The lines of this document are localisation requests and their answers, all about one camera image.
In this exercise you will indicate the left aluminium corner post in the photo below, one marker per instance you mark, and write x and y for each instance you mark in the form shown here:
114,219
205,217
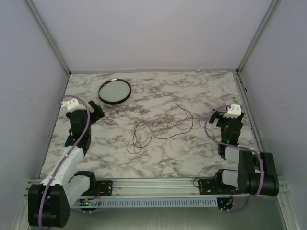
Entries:
47,34

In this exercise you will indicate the aluminium corner post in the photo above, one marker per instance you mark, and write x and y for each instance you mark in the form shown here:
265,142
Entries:
47,34
258,34

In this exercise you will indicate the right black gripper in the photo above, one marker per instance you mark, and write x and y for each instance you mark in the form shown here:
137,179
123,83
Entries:
219,115

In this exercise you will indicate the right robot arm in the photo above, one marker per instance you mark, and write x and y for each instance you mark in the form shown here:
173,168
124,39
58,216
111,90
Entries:
256,173

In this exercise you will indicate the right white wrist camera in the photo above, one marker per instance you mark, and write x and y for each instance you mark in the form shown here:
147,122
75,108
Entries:
233,111

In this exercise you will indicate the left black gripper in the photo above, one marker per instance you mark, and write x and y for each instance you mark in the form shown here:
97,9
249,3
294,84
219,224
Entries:
98,113

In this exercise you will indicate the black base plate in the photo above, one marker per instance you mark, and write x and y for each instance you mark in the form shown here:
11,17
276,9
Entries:
102,188
213,187

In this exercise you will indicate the round brown rimmed plate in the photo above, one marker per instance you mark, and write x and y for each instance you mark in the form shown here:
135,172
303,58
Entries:
114,91

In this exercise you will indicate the grey slotted cable duct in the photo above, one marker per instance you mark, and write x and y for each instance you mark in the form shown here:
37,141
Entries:
146,202

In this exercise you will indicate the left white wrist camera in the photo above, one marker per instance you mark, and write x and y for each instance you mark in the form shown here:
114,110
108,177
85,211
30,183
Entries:
71,105

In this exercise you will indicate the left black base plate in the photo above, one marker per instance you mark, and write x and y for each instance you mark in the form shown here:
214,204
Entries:
102,188

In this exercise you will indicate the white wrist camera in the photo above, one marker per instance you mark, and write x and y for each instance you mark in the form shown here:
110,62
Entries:
233,111
71,105

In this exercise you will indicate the aluminium front rail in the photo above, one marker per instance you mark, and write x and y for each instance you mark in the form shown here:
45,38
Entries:
141,187

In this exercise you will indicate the right aluminium corner post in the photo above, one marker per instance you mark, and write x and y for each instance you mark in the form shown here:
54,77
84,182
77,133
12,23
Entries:
258,34

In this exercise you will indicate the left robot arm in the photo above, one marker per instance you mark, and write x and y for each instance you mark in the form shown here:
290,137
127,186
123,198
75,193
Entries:
50,202

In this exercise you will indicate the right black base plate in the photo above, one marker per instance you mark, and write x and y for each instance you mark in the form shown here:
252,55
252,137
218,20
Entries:
213,187

